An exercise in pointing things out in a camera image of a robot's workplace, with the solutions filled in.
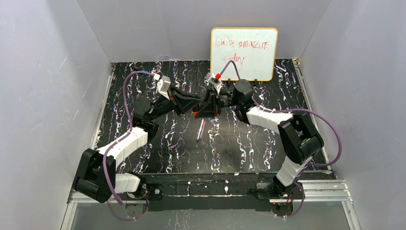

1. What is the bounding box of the pink white pen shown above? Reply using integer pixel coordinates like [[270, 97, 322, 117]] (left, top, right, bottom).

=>
[[198, 120, 206, 141]]

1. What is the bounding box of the black orange highlighter pen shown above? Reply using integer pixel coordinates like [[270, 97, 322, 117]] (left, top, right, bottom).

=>
[[192, 105, 200, 118]]

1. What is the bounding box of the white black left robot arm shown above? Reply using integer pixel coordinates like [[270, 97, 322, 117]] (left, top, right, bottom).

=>
[[73, 87, 201, 204]]

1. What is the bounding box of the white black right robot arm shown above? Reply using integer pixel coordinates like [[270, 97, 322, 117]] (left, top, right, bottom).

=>
[[192, 80, 324, 197]]

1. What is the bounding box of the white green pen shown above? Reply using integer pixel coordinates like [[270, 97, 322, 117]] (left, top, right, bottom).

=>
[[196, 120, 205, 142]]

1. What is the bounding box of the small white pen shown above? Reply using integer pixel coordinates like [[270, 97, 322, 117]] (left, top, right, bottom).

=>
[[275, 65, 287, 72]]

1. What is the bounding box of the orange framed whiteboard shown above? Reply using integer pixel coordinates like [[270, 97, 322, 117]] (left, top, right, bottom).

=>
[[210, 27, 278, 81]]

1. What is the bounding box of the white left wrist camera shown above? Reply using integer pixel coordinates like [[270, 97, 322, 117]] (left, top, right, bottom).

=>
[[153, 73, 171, 100]]

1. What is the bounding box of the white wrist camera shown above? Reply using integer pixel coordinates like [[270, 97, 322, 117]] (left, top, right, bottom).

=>
[[153, 73, 171, 100], [205, 73, 222, 95]]

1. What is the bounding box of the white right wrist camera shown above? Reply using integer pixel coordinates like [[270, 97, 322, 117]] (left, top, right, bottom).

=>
[[205, 73, 222, 95]]

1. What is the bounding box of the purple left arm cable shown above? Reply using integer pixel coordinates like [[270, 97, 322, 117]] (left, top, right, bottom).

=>
[[101, 70, 156, 222]]

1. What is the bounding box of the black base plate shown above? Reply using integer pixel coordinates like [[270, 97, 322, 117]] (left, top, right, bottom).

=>
[[141, 173, 304, 213]]

